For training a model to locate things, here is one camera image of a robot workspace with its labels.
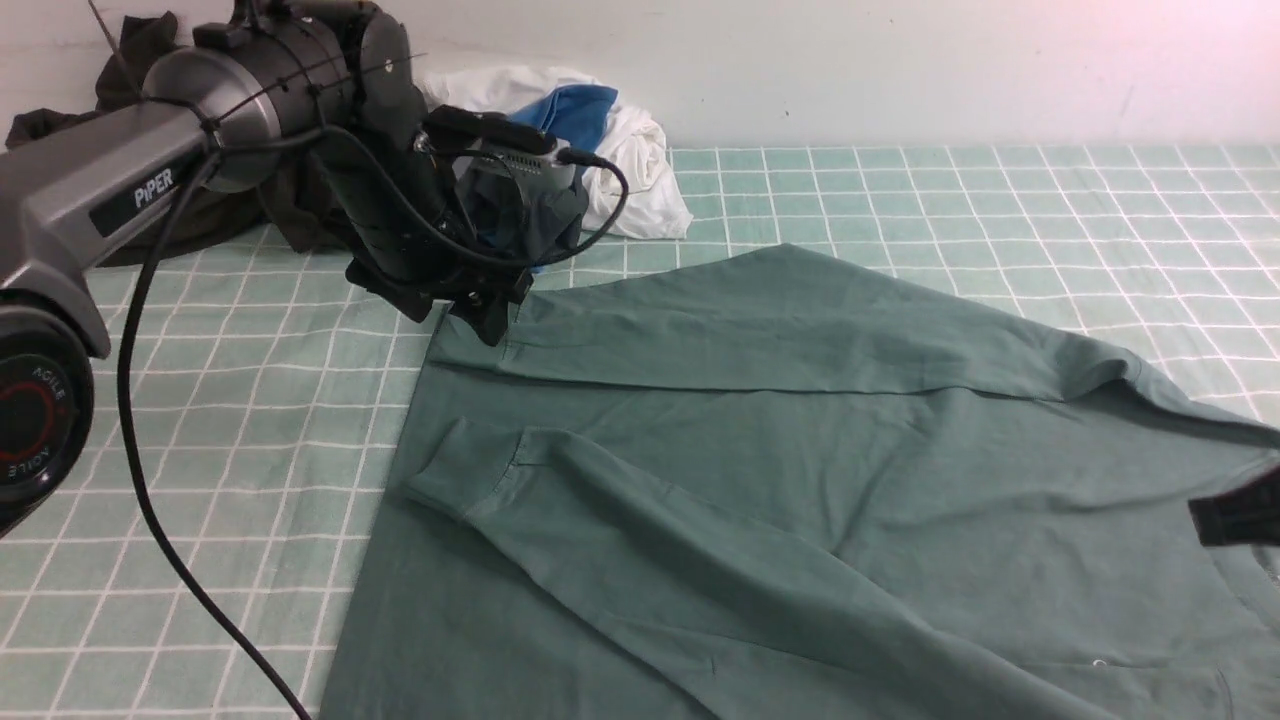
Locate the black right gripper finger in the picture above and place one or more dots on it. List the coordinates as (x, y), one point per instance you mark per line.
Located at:
(1244, 516)

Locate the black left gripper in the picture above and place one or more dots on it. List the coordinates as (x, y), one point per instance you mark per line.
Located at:
(413, 246)

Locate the green long-sleeve top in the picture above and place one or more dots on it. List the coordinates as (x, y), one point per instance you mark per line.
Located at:
(785, 487)

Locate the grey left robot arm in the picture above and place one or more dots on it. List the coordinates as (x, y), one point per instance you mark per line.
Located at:
(278, 79)

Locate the dark teal crumpled garment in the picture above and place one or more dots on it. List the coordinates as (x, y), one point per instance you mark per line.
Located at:
(526, 221)

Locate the white crumpled garment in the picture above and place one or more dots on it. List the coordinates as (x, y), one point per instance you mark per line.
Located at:
(633, 141)

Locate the blue crumpled garment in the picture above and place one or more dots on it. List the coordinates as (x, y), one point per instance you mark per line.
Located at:
(578, 115)

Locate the black-brown crumpled garment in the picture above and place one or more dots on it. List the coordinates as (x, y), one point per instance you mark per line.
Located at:
(295, 200)

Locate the green checkered table cloth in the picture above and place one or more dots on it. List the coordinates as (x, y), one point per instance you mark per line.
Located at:
(269, 393)

